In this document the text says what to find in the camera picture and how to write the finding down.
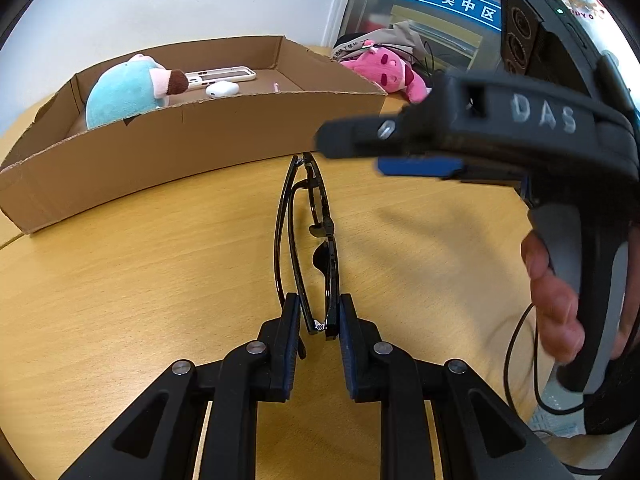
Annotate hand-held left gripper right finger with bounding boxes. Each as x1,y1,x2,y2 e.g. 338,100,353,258
339,292,576,480

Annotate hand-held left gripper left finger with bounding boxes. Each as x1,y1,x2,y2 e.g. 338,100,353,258
60,292,303,480

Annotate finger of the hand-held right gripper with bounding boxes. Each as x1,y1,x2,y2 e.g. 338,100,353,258
377,156,466,178
315,110,416,158

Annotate black framed glasses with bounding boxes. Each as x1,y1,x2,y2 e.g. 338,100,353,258
274,152,341,361

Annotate cream phone case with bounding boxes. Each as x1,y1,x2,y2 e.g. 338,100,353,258
184,65,257,92

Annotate brown cardboard box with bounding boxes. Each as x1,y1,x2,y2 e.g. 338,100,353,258
0,35,388,236

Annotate person's right hand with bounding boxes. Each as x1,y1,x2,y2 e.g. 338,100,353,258
520,232,586,363

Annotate pink plush toy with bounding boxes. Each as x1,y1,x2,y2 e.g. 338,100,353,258
340,40,432,105

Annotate grey cloth bag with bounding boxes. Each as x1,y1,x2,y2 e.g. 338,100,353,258
332,21,436,68

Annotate glass partition with blue band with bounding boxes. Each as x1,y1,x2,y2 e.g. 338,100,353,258
345,0,506,73

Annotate teal and pink plush pig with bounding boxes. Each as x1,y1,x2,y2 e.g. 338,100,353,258
85,53,190,130

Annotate black cable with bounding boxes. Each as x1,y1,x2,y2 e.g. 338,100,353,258
503,302,596,417

